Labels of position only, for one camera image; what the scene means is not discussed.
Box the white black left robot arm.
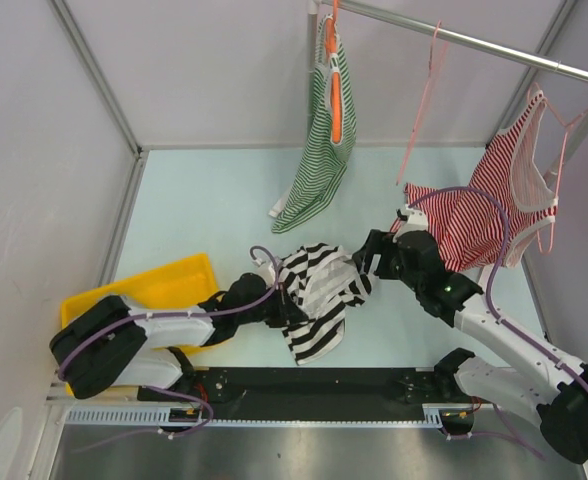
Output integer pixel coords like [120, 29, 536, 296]
[49, 273, 309, 400]

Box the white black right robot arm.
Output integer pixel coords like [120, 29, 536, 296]
[353, 230, 588, 464]

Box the empty pink wire hanger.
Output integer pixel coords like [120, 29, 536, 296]
[396, 20, 449, 186]

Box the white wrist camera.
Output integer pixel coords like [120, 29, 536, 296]
[395, 205, 429, 236]
[250, 250, 280, 286]

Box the pink hanger under red top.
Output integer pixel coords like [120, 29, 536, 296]
[536, 67, 588, 254]

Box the green white striped tank top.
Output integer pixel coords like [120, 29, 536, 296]
[270, 14, 357, 234]

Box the black white striped tank top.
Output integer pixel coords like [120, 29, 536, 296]
[279, 243, 373, 366]

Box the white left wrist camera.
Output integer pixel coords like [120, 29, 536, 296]
[250, 250, 280, 286]

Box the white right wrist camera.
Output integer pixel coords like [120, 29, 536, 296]
[395, 205, 429, 236]

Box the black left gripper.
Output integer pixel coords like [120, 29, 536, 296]
[235, 281, 308, 327]

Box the metal clothes rail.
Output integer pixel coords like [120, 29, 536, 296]
[338, 1, 588, 84]

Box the red white striped tank top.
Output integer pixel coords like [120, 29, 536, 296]
[389, 88, 560, 274]

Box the orange plastic hanger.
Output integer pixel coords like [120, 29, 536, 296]
[325, 0, 343, 144]

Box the white slotted cable duct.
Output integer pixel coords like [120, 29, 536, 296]
[66, 404, 476, 428]

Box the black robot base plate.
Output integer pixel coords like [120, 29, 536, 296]
[138, 367, 480, 436]

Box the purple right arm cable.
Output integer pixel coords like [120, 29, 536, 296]
[408, 185, 588, 464]

